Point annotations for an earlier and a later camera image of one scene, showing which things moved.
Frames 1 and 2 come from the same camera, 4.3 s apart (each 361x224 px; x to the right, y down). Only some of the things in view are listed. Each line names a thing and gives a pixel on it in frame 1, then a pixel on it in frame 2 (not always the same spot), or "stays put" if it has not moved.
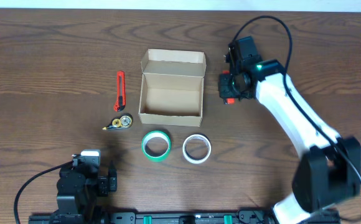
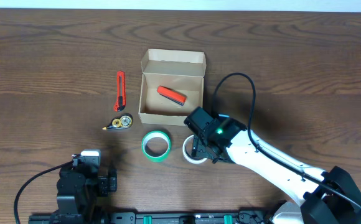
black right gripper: x=225 y=86 to x=200 y=147
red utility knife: x=121 y=102 stays put
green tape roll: x=155 y=134 stays put
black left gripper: x=103 y=184 stays put
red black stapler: x=226 y=91 to x=172 y=95
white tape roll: x=194 y=160 stays put
